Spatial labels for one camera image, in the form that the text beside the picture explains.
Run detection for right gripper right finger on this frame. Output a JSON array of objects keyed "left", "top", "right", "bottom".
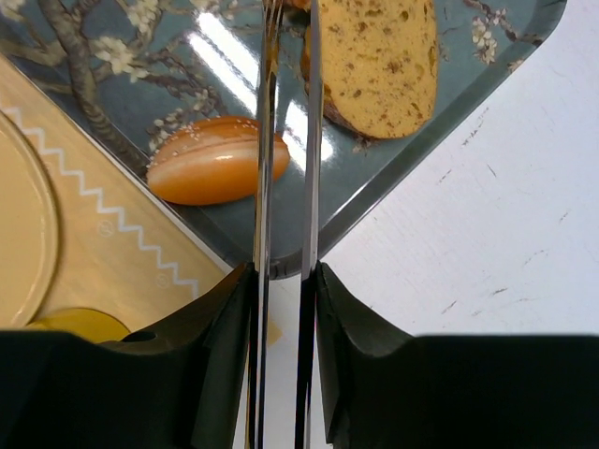
[{"left": 316, "top": 263, "right": 598, "bottom": 448}]

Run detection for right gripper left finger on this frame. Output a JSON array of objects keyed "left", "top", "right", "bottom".
[{"left": 1, "top": 265, "right": 256, "bottom": 448}]

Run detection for bread slice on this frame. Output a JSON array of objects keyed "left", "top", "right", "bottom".
[{"left": 318, "top": 0, "right": 439, "bottom": 139}]

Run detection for metal serving tongs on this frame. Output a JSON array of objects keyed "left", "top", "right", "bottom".
[{"left": 245, "top": 1, "right": 324, "bottom": 448}]

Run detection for yellow mug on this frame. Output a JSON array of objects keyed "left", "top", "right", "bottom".
[{"left": 25, "top": 308, "right": 130, "bottom": 343}]

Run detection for yellow cloth placemat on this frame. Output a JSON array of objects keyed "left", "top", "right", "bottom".
[{"left": 1, "top": 61, "right": 228, "bottom": 331}]

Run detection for cream plate with branch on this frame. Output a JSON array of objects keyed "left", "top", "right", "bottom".
[{"left": 1, "top": 116, "right": 60, "bottom": 328}]

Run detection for small orange bun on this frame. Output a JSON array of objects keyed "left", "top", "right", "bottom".
[{"left": 146, "top": 115, "right": 291, "bottom": 207}]

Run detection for floral blue serving tray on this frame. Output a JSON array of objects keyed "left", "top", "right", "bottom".
[{"left": 1, "top": 1, "right": 565, "bottom": 277}]

